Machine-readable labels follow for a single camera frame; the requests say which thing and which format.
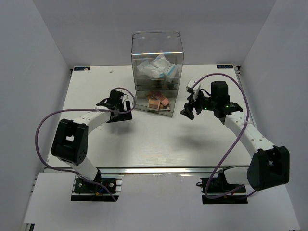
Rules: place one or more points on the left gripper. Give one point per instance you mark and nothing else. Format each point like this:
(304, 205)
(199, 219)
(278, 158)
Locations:
(124, 116)

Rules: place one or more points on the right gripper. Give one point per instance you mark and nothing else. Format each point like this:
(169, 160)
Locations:
(188, 107)

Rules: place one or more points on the pink blush palette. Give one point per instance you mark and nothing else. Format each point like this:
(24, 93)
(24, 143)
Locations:
(163, 99)

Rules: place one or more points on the brown eyeshadow palette long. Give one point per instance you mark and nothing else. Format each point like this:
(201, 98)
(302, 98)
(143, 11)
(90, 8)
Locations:
(158, 109)

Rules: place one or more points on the four-pan nude palette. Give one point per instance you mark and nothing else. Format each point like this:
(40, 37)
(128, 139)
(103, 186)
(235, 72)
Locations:
(154, 104)

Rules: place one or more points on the round-pan orange palette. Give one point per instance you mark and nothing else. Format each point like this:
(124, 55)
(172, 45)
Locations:
(150, 96)

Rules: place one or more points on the cotton pad bag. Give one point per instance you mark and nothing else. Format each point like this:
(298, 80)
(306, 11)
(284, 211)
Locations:
(151, 71)
(169, 69)

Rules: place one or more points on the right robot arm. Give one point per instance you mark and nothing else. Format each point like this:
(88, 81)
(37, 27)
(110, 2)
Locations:
(270, 164)

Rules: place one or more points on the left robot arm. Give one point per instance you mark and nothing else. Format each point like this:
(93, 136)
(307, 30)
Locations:
(70, 143)

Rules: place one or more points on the blue label sticker left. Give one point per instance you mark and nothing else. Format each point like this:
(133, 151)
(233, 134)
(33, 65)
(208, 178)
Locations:
(81, 69)

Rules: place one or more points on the blue label sticker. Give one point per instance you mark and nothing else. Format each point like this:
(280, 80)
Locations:
(224, 66)
(81, 69)

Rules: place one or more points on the blue label sticker right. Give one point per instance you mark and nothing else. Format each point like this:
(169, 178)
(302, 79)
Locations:
(224, 66)

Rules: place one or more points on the clear acrylic drawer organizer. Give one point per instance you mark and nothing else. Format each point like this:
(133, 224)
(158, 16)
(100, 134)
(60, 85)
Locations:
(147, 45)

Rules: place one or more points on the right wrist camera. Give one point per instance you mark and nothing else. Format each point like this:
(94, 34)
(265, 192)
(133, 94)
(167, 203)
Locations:
(193, 87)

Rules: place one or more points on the aluminium table rail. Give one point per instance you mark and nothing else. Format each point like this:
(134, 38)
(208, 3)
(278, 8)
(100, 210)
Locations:
(155, 170)

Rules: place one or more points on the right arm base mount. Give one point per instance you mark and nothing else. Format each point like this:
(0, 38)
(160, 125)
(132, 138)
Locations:
(217, 186)

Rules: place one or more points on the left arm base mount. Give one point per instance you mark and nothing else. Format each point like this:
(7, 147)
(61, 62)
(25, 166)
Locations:
(83, 191)

